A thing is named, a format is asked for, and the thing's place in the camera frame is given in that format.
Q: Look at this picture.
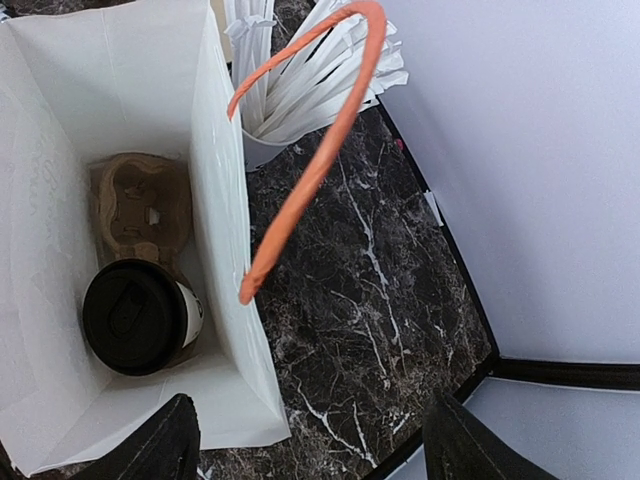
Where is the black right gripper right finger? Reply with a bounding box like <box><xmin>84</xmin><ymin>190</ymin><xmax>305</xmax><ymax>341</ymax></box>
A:
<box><xmin>422</xmin><ymin>390</ymin><xmax>553</xmax><ymax>479</ymax></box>

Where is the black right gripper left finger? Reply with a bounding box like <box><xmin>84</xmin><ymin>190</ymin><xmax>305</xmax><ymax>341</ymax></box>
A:
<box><xmin>82</xmin><ymin>393</ymin><xmax>201</xmax><ymax>480</ymax></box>

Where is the brown pulp cup carrier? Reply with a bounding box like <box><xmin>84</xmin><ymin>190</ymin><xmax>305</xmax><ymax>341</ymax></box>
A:
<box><xmin>90</xmin><ymin>152</ymin><xmax>193</xmax><ymax>277</ymax></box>

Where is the cream bear paper bag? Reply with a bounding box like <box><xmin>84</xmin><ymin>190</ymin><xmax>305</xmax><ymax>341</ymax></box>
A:
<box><xmin>0</xmin><ymin>0</ymin><xmax>389</xmax><ymax>476</ymax></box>

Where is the white paper straw cup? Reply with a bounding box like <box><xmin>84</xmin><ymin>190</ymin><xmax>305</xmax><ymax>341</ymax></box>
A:
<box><xmin>242</xmin><ymin>128</ymin><xmax>302</xmax><ymax>173</ymax></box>

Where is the paper wrapped straw far right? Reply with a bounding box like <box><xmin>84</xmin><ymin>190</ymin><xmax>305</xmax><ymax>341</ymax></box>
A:
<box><xmin>258</xmin><ymin>70</ymin><xmax>409</xmax><ymax>144</ymax></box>

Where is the black corner frame post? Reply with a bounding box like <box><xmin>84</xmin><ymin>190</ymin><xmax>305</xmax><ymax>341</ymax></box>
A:
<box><xmin>491</xmin><ymin>359</ymin><xmax>639</xmax><ymax>392</ymax></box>

